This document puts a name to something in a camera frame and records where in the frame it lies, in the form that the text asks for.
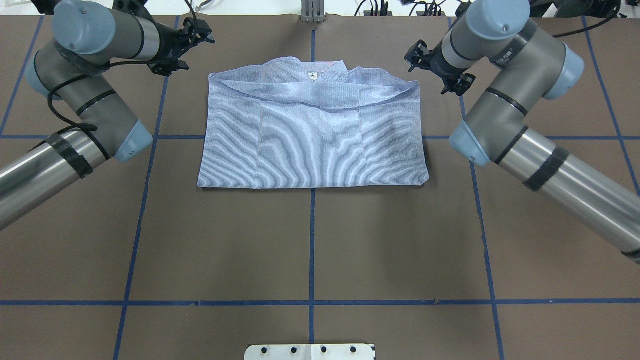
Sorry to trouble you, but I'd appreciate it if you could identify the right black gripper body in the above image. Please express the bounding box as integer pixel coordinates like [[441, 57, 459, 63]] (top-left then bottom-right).
[[408, 44, 470, 80]]

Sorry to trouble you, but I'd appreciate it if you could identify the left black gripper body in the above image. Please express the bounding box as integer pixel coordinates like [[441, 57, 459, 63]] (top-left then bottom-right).
[[150, 17, 199, 65]]

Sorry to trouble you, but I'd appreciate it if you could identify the blue striped button shirt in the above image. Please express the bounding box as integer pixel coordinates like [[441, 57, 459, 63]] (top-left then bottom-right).
[[198, 57, 430, 189]]

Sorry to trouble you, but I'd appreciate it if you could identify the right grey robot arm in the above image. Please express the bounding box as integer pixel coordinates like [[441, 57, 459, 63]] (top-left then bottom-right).
[[404, 0, 640, 264]]

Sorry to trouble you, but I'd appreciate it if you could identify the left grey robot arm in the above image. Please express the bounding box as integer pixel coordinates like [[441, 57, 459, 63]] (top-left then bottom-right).
[[0, 0, 215, 229]]

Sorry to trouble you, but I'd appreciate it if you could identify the white metal mounting plate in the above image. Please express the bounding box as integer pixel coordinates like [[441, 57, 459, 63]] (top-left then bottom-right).
[[244, 343, 377, 360]]

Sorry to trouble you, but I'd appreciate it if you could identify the black cable bundle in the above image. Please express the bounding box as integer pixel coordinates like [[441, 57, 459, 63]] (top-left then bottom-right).
[[354, 0, 451, 18]]

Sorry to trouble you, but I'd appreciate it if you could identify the grey aluminium frame post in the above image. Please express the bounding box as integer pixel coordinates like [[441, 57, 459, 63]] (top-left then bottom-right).
[[301, 0, 326, 23]]

